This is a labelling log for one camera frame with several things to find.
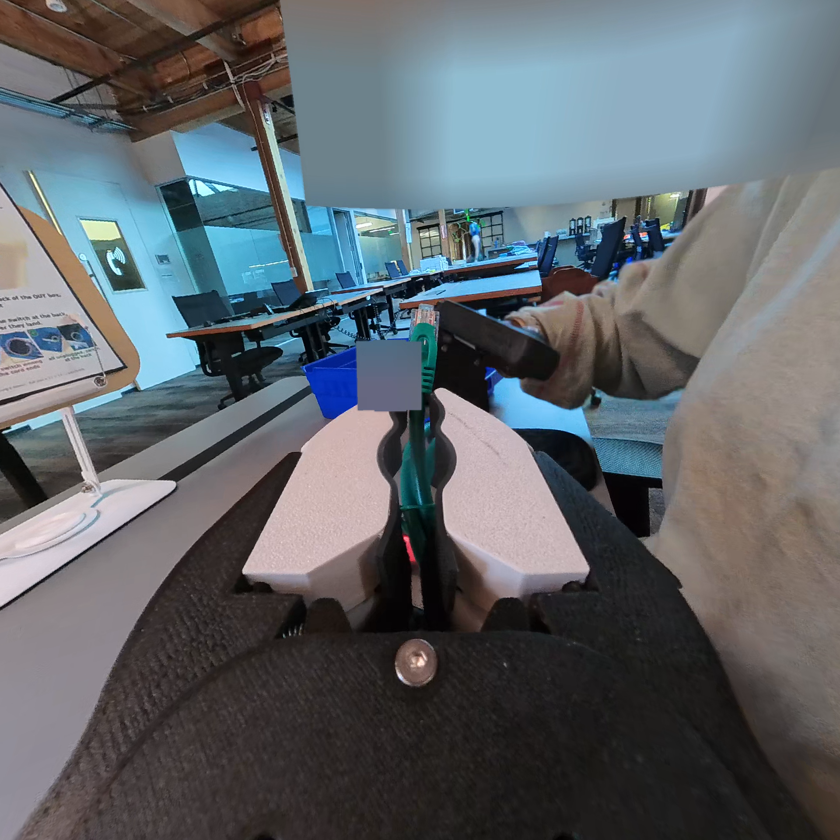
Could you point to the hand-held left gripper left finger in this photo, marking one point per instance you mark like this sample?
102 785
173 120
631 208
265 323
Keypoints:
321 505

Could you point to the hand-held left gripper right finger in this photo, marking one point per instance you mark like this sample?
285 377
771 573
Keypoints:
512 505

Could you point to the blue plastic bin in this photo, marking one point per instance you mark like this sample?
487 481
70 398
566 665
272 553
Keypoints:
331 387

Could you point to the person's right forearm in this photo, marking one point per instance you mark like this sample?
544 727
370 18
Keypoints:
623 328

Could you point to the grey desk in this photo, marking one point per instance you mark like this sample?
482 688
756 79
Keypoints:
65 656

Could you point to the wooden office table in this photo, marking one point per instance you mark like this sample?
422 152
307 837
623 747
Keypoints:
485 289

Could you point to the black padded wrist rest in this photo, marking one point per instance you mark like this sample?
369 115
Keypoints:
564 453

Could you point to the grey mesh office chair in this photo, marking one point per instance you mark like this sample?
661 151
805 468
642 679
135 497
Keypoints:
630 456

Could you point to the long office table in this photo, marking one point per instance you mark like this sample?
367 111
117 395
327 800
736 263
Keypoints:
262 321

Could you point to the black office chair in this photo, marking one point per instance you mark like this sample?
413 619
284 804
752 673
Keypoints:
216 328

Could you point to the white document stand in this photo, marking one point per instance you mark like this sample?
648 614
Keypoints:
98 505

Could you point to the lit phone icon sign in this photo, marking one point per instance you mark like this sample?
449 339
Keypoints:
118 256

